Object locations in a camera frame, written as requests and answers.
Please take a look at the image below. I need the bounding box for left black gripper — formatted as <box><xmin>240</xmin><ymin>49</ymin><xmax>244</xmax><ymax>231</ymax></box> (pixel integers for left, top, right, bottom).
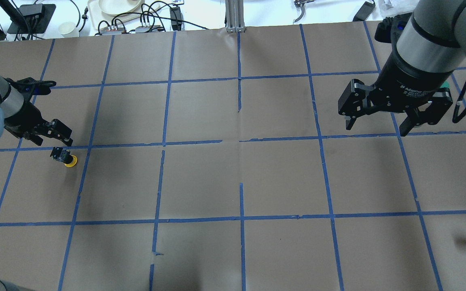
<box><xmin>4</xmin><ymin>103</ymin><xmax>73</xmax><ymax>147</ymax></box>

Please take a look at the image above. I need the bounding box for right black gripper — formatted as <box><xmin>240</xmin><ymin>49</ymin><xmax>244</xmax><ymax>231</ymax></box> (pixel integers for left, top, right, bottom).
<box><xmin>338</xmin><ymin>61</ymin><xmax>453</xmax><ymax>137</ymax></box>

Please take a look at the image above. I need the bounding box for yellow push button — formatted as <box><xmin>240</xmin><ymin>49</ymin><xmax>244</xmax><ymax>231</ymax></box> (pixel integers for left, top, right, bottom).
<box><xmin>50</xmin><ymin>147</ymin><xmax>78</xmax><ymax>168</ymax></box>

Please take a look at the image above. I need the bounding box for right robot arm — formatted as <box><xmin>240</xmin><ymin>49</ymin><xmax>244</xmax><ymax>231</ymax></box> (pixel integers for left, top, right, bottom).
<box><xmin>338</xmin><ymin>0</ymin><xmax>466</xmax><ymax>137</ymax></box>

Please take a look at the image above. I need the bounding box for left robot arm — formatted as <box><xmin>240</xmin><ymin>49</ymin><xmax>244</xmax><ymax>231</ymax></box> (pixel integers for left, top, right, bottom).
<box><xmin>0</xmin><ymin>75</ymin><xmax>73</xmax><ymax>147</ymax></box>

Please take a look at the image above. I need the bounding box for green push button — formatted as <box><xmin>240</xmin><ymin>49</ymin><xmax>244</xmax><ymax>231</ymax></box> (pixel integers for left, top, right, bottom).
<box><xmin>440</xmin><ymin>80</ymin><xmax>450</xmax><ymax>89</ymax></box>

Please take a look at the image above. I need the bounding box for white paper cup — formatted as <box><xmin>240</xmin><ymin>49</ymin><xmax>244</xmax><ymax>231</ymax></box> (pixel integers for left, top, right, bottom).
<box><xmin>58</xmin><ymin>22</ymin><xmax>80</xmax><ymax>38</ymax></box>

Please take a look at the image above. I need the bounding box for black power adapter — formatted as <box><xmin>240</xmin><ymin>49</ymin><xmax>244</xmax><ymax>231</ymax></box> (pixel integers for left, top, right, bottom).
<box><xmin>352</xmin><ymin>0</ymin><xmax>376</xmax><ymax>22</ymax></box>

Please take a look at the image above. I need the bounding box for beige tray with plate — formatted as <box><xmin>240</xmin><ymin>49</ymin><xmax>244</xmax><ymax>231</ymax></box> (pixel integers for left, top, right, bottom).
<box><xmin>87</xmin><ymin>0</ymin><xmax>145</xmax><ymax>29</ymax></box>

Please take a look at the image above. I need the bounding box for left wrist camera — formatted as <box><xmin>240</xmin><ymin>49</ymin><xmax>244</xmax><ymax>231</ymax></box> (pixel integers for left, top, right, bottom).
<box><xmin>5</xmin><ymin>77</ymin><xmax>57</xmax><ymax>95</ymax></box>

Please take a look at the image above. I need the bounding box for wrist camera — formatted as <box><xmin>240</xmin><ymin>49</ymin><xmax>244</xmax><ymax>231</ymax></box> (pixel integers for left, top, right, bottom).
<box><xmin>5</xmin><ymin>77</ymin><xmax>57</xmax><ymax>95</ymax></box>
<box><xmin>374</xmin><ymin>13</ymin><xmax>413</xmax><ymax>44</ymax></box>

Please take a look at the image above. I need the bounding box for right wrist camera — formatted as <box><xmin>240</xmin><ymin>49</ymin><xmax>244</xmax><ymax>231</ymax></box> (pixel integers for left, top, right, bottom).
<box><xmin>374</xmin><ymin>13</ymin><xmax>413</xmax><ymax>44</ymax></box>

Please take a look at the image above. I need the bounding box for aluminium frame post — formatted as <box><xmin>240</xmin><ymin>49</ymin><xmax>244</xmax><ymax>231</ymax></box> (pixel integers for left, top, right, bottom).
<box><xmin>225</xmin><ymin>0</ymin><xmax>246</xmax><ymax>33</ymax></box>

